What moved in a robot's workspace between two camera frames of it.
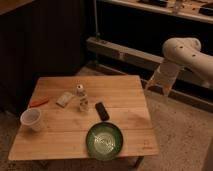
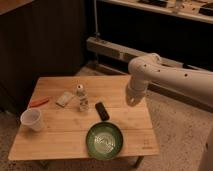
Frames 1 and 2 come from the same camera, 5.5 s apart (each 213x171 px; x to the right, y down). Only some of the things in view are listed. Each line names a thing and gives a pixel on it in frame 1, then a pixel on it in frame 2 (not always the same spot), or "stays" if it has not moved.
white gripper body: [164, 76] → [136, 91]
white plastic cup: [31, 118] stays
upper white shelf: [201, 10] stays
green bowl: [104, 141] stays
